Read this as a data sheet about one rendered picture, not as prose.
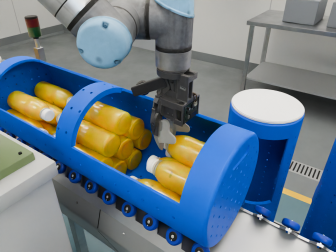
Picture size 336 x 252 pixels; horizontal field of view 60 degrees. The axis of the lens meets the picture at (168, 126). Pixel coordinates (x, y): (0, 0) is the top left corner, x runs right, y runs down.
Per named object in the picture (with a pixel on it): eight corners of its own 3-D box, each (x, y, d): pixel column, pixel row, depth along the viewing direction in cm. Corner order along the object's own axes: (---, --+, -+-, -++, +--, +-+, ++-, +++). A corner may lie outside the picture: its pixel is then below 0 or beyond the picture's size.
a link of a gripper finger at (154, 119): (153, 138, 67) (157, 103, 64) (148, 136, 68) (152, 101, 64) (165, 132, 71) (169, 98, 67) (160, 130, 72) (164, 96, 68)
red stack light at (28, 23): (31, 28, 146) (29, 20, 144) (23, 26, 149) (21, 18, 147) (42, 25, 150) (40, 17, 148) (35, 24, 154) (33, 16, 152)
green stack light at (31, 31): (33, 38, 149) (31, 28, 146) (26, 36, 152) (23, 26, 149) (44, 35, 153) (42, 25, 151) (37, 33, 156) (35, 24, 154)
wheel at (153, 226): (158, 217, 74) (162, 217, 76) (144, 209, 76) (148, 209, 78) (152, 234, 74) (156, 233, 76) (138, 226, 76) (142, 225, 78)
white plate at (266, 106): (227, 87, 128) (227, 90, 128) (236, 120, 104) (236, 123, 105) (292, 89, 126) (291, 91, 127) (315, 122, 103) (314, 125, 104)
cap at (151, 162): (155, 174, 74) (149, 171, 75) (162, 160, 74) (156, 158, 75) (148, 172, 71) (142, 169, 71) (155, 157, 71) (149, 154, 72)
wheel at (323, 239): (331, 247, 68) (334, 239, 69) (311, 237, 70) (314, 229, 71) (329, 247, 72) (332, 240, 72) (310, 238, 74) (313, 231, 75)
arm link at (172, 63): (147, 48, 59) (170, 39, 65) (148, 70, 62) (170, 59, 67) (178, 56, 55) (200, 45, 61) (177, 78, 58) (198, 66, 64)
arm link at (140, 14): (81, 4, 49) (145, 5, 49) (98, -7, 59) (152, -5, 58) (87, 49, 53) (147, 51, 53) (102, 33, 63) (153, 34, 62)
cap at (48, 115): (40, 119, 93) (43, 121, 92) (43, 108, 92) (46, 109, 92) (50, 120, 96) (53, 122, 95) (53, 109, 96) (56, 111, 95)
